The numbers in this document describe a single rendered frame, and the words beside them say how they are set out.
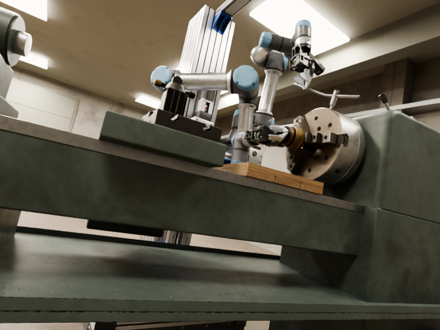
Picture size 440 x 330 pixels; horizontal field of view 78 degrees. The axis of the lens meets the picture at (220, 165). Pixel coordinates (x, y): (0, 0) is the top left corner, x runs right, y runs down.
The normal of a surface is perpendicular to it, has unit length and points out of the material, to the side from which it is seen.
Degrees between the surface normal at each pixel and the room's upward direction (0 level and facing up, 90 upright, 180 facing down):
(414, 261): 90
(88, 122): 90
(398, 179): 90
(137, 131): 90
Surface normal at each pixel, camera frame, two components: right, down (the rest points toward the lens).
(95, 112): 0.54, 0.00
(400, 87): -0.82, -0.23
